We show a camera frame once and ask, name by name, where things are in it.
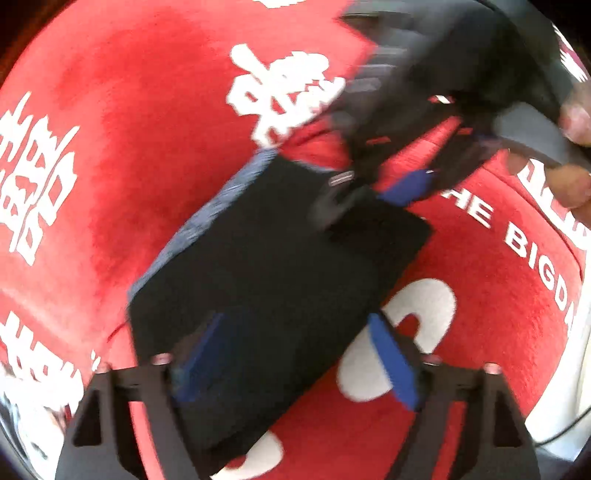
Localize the red printed blanket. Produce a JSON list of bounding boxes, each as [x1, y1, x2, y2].
[[0, 0, 587, 480]]

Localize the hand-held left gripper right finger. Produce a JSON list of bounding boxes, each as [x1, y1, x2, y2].
[[368, 312, 542, 480]]

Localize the person's right hand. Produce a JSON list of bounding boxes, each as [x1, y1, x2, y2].
[[505, 85, 591, 210]]

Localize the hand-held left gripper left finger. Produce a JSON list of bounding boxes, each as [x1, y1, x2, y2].
[[55, 313, 228, 480]]

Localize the dark pants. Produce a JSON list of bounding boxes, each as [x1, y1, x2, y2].
[[127, 148, 435, 477]]

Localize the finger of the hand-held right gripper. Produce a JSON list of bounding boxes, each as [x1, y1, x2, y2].
[[310, 134, 393, 232], [376, 117, 504, 209]]

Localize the black cable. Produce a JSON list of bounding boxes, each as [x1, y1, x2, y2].
[[536, 406, 589, 448]]

